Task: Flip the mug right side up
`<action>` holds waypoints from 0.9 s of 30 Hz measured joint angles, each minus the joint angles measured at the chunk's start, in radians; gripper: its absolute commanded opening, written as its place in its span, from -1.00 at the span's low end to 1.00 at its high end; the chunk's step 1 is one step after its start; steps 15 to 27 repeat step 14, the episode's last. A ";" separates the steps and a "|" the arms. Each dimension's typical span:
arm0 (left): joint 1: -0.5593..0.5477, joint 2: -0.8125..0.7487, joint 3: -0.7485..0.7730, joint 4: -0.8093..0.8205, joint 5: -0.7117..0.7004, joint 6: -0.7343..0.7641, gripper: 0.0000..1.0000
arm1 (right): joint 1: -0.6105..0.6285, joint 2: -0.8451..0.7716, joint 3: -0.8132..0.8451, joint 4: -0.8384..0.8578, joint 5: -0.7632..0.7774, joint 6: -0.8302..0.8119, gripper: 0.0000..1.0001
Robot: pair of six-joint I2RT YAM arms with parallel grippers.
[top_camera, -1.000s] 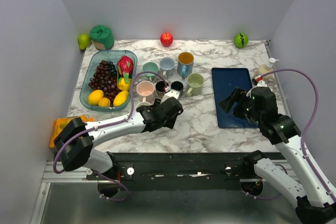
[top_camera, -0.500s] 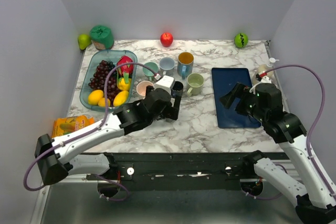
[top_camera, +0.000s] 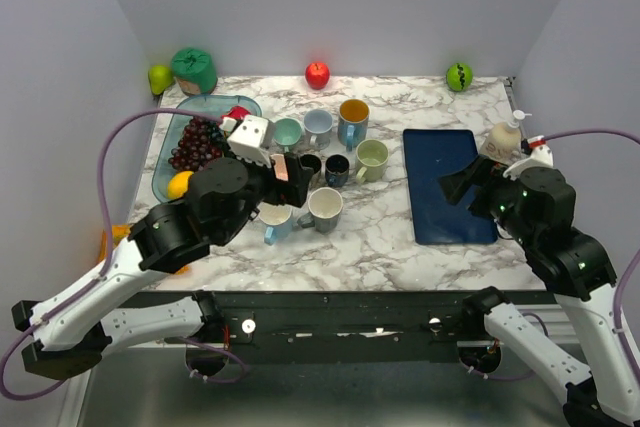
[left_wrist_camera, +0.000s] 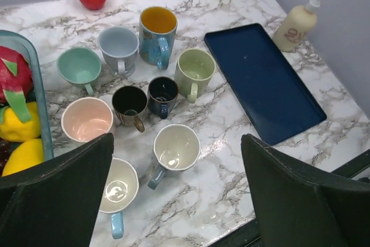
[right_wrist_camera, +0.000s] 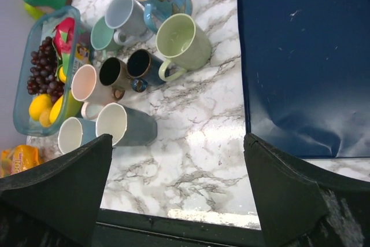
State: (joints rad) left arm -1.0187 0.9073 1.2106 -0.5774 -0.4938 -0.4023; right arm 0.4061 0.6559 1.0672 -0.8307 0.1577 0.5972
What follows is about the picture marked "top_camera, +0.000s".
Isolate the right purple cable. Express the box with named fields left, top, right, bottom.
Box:
left=542, top=127, right=640, bottom=383

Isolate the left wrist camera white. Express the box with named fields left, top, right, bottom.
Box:
left=220, top=115, right=275, bottom=167

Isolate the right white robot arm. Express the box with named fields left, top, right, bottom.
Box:
left=438, top=156, right=639, bottom=426

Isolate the mint green mug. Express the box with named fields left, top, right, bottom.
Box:
left=273, top=118, right=303, bottom=153

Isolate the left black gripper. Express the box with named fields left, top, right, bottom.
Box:
left=217, top=137, right=314, bottom=244

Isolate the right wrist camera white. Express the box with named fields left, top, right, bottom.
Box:
left=503, top=136, right=554, bottom=180

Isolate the light blue faceted mug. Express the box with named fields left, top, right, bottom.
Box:
left=259, top=203, right=293, bottom=246

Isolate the blue butterfly mug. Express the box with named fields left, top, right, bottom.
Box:
left=338, top=99, right=370, bottom=152

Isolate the grey blue mug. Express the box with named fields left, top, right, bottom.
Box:
left=303, top=109, right=333, bottom=150

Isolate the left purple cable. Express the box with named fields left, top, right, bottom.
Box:
left=0, top=107, right=226, bottom=402

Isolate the red dragon fruit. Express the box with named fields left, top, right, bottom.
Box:
left=223, top=105, right=251, bottom=120

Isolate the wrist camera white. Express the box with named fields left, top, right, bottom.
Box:
left=220, top=115, right=275, bottom=167
left=503, top=136, right=554, bottom=180

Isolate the dark teal mug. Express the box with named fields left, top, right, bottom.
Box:
left=297, top=187, right=344, bottom=234

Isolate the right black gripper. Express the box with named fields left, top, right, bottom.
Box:
left=437, top=150, right=538, bottom=249

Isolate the dark blue mug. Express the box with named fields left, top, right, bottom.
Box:
left=325, top=154, right=350, bottom=188

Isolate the green pear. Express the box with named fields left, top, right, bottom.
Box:
left=148, top=64, right=174, bottom=96

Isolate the brown patterned mug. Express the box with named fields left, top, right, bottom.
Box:
left=300, top=153, right=322, bottom=189

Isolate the teal transparent fruit tray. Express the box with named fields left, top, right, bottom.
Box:
left=151, top=95, right=262, bottom=202

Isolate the red apple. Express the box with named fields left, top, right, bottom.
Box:
left=305, top=62, right=331, bottom=90

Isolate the green striped ball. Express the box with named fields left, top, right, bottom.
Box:
left=446, top=62, right=473, bottom=92

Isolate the dark blue tray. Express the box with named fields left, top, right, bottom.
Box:
left=402, top=128, right=500, bottom=246

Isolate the olive green mug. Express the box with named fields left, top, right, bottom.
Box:
left=355, top=139, right=389, bottom=184

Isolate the dark purple grapes bunch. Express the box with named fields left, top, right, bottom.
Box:
left=168, top=117, right=226, bottom=172

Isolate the orange snack bag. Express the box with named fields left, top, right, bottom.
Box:
left=96, top=224, right=191, bottom=275

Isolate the black table front rail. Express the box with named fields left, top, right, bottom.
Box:
left=144, top=289, right=571, bottom=366

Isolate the purple cable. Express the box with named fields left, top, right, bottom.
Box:
left=542, top=127, right=640, bottom=383
left=0, top=107, right=226, bottom=402

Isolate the yellow mango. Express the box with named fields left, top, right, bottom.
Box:
left=167, top=171, right=194, bottom=200

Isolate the pink mug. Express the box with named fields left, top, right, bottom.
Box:
left=270, top=154, right=289, bottom=182

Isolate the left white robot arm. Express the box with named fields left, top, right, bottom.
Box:
left=12, top=153, right=313, bottom=381

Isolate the cream soap pump bottle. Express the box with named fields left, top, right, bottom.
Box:
left=479, top=110, right=530, bottom=165

